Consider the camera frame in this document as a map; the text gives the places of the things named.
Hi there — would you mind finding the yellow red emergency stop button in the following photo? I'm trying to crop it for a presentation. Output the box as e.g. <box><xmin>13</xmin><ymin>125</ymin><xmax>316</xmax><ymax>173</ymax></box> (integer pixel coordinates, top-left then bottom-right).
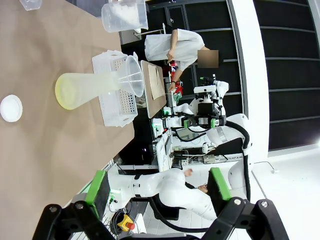
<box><xmin>117</xmin><ymin>214</ymin><xmax>136</xmax><ymax>232</ymax></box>

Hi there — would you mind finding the person in white shirt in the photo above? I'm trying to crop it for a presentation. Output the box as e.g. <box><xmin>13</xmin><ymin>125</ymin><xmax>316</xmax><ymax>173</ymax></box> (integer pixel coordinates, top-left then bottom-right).
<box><xmin>144</xmin><ymin>28</ymin><xmax>220</xmax><ymax>92</ymax></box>

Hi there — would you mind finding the small clear plastic container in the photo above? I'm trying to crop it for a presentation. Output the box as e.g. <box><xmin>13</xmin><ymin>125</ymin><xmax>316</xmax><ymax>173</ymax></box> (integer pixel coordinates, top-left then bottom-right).
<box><xmin>19</xmin><ymin>0</ymin><xmax>44</xmax><ymax>12</ymax></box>

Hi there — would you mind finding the white round cap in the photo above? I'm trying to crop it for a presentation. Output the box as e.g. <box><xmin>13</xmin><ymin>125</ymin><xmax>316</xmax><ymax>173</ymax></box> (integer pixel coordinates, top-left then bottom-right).
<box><xmin>0</xmin><ymin>94</ymin><xmax>24</xmax><ymax>123</ymax></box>

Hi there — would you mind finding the clear plastic beaker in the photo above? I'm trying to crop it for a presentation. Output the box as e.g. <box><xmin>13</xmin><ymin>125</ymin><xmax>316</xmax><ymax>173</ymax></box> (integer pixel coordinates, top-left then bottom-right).
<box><xmin>100</xmin><ymin>0</ymin><xmax>150</xmax><ymax>34</ymax></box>

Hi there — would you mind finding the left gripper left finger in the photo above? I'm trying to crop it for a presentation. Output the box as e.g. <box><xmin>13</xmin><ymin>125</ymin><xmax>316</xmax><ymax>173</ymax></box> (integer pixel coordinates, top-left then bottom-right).
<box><xmin>32</xmin><ymin>169</ymin><xmax>118</xmax><ymax>240</ymax></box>

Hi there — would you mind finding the clear plastic funnel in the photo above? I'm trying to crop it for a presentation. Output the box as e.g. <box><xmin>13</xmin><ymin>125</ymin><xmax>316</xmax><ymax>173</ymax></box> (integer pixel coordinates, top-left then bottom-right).
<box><xmin>116</xmin><ymin>51</ymin><xmax>146</xmax><ymax>99</ymax></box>

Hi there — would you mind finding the white perforated plastic basket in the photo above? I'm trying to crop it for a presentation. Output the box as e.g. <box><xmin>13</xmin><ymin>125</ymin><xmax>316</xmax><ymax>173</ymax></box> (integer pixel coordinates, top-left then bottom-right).
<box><xmin>91</xmin><ymin>49</ymin><xmax>139</xmax><ymax>129</ymax></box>

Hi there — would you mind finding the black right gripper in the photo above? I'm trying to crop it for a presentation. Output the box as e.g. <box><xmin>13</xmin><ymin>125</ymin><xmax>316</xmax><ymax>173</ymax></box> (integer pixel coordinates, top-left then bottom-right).
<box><xmin>181</xmin><ymin>115</ymin><xmax>223</xmax><ymax>130</ymax></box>

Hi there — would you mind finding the brown top background table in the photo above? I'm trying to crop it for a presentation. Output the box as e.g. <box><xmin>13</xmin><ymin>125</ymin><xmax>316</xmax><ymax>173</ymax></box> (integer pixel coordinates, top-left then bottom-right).
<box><xmin>140</xmin><ymin>59</ymin><xmax>168</xmax><ymax>120</ymax></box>

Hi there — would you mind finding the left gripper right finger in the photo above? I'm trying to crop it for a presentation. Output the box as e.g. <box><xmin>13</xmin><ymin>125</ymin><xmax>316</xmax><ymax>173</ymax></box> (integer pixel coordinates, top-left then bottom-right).
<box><xmin>199</xmin><ymin>167</ymin><xmax>291</xmax><ymax>240</ymax></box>

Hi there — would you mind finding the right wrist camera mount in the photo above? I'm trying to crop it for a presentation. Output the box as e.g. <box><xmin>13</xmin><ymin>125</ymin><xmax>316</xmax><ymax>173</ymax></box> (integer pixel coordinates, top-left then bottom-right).
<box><xmin>193</xmin><ymin>85</ymin><xmax>219</xmax><ymax>116</ymax></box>

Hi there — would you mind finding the translucent plastic conical flask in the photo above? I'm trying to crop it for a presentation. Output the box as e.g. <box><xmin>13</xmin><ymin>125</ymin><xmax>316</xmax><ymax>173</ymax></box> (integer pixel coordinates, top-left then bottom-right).
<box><xmin>54</xmin><ymin>70</ymin><xmax>124</xmax><ymax>111</ymax></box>

